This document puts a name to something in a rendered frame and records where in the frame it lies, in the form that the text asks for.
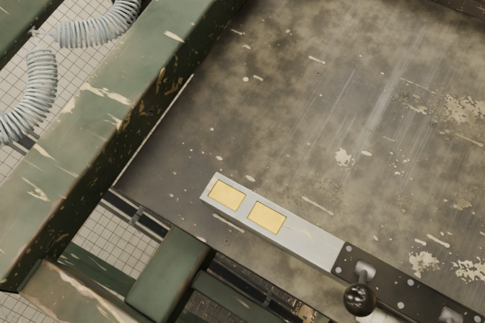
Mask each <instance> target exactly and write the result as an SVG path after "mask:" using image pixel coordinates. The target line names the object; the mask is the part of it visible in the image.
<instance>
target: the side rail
mask: <svg viewBox="0 0 485 323"><path fill-rule="evenodd" d="M19 295H20V296H21V297H23V298H24V299H26V300H27V301H29V302H30V303H31V304H32V305H34V306H35V307H37V308H38V309H39V310H41V311H42V312H43V313H44V314H46V315H48V316H49V317H50V318H51V319H53V320H54V321H55V322H57V323H154V322H152V321H150V320H149V319H147V318H146V317H145V316H143V315H142V314H140V313H139V312H137V311H136V310H135V309H133V308H131V307H130V306H129V305H127V304H126V303H125V302H124V301H123V300H121V299H120V298H118V297H117V296H116V295H114V294H113V293H111V292H110V291H108V290H107V289H105V288H103V287H102V286H101V285H100V284H98V283H96V282H95V281H93V280H92V279H91V278H89V277H87V276H86V275H85V274H84V273H82V272H80V271H79V270H77V269H76V268H75V267H71V266H68V265H65V264H62V263H60V262H56V261H53V260H49V259H47V258H44V259H42V263H41V264H40V267H39V268H38V269H37V270H36V271H35V273H34V274H33V276H32V277H31V279H29V281H28V282H27V283H26V285H25V287H24V288H23V289H22V290H21V291H19Z"/></svg>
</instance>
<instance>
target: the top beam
mask: <svg viewBox="0 0 485 323"><path fill-rule="evenodd" d="M244 2H245V0H152V1H151V3H150V4H149V5H148V7H147V8H146V9H145V10H144V11H143V12H142V13H141V15H140V16H139V17H138V19H137V20H136V21H135V22H134V23H133V24H132V26H131V27H130V28H129V29H128V31H127V32H126V33H125V35H124V36H123V37H122V38H121V39H120V40H119V41H118V43H117V44H116V45H115V47H114V48H113V49H112V50H111V51H110V52H109V54H108V55H107V56H106V58H105V59H104V60H103V61H102V63H101V64H100V65H99V66H98V67H97V68H96V70H95V71H94V72H93V74H92V75H91V76H90V77H89V78H88V80H87V81H86V82H85V83H84V84H83V86H82V87H81V88H80V90H79V91H78V92H77V93H76V94H75V95H74V97H73V98H72V99H71V100H70V102H69V103H68V104H67V106H65V108H64V109H63V110H62V111H61V113H60V114H59V115H58V117H57V118H56V119H55V120H54V121H53V122H52V123H51V125H50V126H49V127H48V129H47V130H46V131H45V133H44V134H43V135H42V136H41V137H40V138H39V139H38V141H37V142H36V143H35V145H34V146H33V147H32V148H31V149H30V150H29V151H28V153H27V154H26V155H25V157H24V158H23V159H22V161H21V162H20V163H19V164H18V165H17V166H16V167H15V169H14V170H13V171H12V173H11V174H10V175H9V176H8V177H7V178H6V180H5V181H4V182H3V184H2V185H1V186H0V291H1V292H6V293H15V294H19V291H18V290H17V289H18V287H19V285H20V284H21V283H22V281H23V280H24V279H25V277H26V276H27V274H28V273H29V272H30V271H31V270H32V268H33V266H34V265H35V263H36V262H37V261H38V260H39V259H41V260H42V259H44V258H45V256H46V255H50V256H53V257H56V258H58V259H59V257H60V256H61V255H62V253H63V252H64V250H65V249H66V248H67V247H68V245H69V243H70V242H71V240H72V239H73V238H74V237H75V235H76V234H77V232H78V231H79V230H80V229H81V227H82V226H83V224H84V222H85V221H86V220H87V219H88V217H89V216H90V214H91V213H92V212H93V210H94V209H95V208H96V206H97V205H98V203H99V202H100V201H101V200H102V198H103V196H104V195H105V194H106V192H107V191H108V190H109V188H110V187H111V185H112V184H113V183H114V182H115V180H116V179H117V177H118V175H119V174H120V173H121V172H122V170H123V169H124V167H125V166H126V165H127V164H128V162H129V161H130V159H131V158H132V156H133V155H134V154H135V153H136V151H137V149H138V148H139V147H140V145H141V144H142V143H143V141H144V140H145V138H146V137H147V136H148V135H149V133H150V132H151V130H152V129H153V127H154V126H155V125H156V123H157V122H158V120H159V119H160V118H161V117H162V115H163V114H164V112H165V111H166V109H167V108H168V107H169V106H170V104H171V102H172V101H173V100H174V99H175V97H176V96H177V94H178V93H179V91H180V90H181V89H182V88H183V86H184V85H185V83H186V82H187V80H188V79H189V78H190V76H191V75H192V73H193V72H194V71H195V70H196V68H197V67H198V65H199V64H200V62H201V61H202V60H203V59H204V57H205V55H206V54H207V53H208V52H209V50H210V49H211V47H212V46H213V44H214V43H215V42H216V41H217V39H218V38H219V36H220V35H221V34H222V32H223V31H224V29H225V28H226V26H227V25H228V24H229V23H230V21H231V20H232V18H233V17H234V16H235V14H236V13H237V11H238V10H239V8H240V7H241V6H242V5H243V3H244Z"/></svg>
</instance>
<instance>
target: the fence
mask: <svg viewBox="0 0 485 323"><path fill-rule="evenodd" d="M218 180H219V181H221V182H223V183H224V184H226V185H229V186H230V187H232V188H234V189H236V190H238V191H239V192H241V193H243V194H245V198H244V199H243V201H242V202H241V204H240V206H239V208H238V209H237V211H236V212H235V211H233V210H231V209H230V208H228V207H226V206H225V205H222V204H221V203H219V202H217V201H215V200H214V199H212V198H210V197H209V194H210V192H211V191H212V189H213V188H214V186H215V184H216V183H217V181H218ZM200 200H201V202H202V203H203V205H204V206H206V207H207V208H209V209H211V210H213V211H214V212H216V213H218V214H219V215H221V216H223V217H225V218H227V219H228V220H230V221H232V222H233V223H235V224H237V225H238V226H241V227H242V228H244V229H246V230H247V231H249V232H251V233H252V234H255V235H256V236H258V237H260V238H262V239H263V240H265V241H266V242H268V243H270V244H272V245H274V246H275V247H277V248H279V249H280V250H282V251H284V252H286V253H287V254H289V255H291V256H293V257H294V258H296V259H298V260H299V261H301V262H303V263H305V264H306V265H309V266H310V267H312V268H313V269H315V270H317V271H318V272H320V273H322V274H324V275H326V276H328V277H329V278H331V279H333V280H334V281H336V282H337V283H340V284H341V285H343V286H345V287H348V286H350V285H351V284H349V283H347V282H346V281H344V280H342V279H340V278H338V277H337V276H335V275H333V274H332V273H331V268H332V267H333V264H334V262H335V261H336V258H337V257H338V254H339V252H340V251H341V248H342V247H343V245H344V243H345V242H344V241H342V240H340V239H339V238H337V237H335V236H333V235H332V234H329V233H328V232H326V231H324V230H322V229H320V228H318V227H317V226H315V225H313V224H311V223H310V222H308V221H306V220H304V219H302V218H300V217H299V216H296V215H294V214H293V213H291V212H289V211H287V210H286V209H284V208H282V207H280V206H278V205H277V204H275V203H272V202H271V201H270V200H267V199H265V198H264V197H262V196H260V195H258V194H256V193H255V192H253V191H251V190H249V189H248V188H246V187H243V186H242V185H240V184H238V183H236V182H234V181H232V180H231V179H229V178H227V177H225V176H224V175H222V174H220V173H218V172H216V173H215V175H214V176H213V177H212V179H211V181H210V182H209V184H208V185H207V187H206V189H205V190H204V191H203V193H202V195H201V197H200ZM257 202H259V203H261V204H263V205H265V206H266V207H268V208H270V209H272V210H274V211H276V212H277V213H280V214H281V215H283V216H285V217H286V220H285V221H284V223H283V225H282V226H281V228H280V230H279V232H278V234H277V235H275V234H274V233H272V232H270V231H269V230H267V229H265V228H263V227H262V226H259V225H258V224H256V223H254V222H252V221H251V220H249V219H248V216H249V215H250V212H251V211H252V209H253V208H254V206H255V204H256V203H257ZM377 305H378V306H380V307H381V308H383V309H385V310H386V311H389V312H390V313H391V314H394V315H395V316H397V317H399V318H400V319H402V320H404V321H405V322H408V323H417V322H415V321H414V320H412V319H410V318H408V317H407V316H405V315H403V314H402V313H400V312H398V311H396V310H395V309H393V308H391V307H389V306H388V305H386V304H384V303H383V302H381V301H378V300H377Z"/></svg>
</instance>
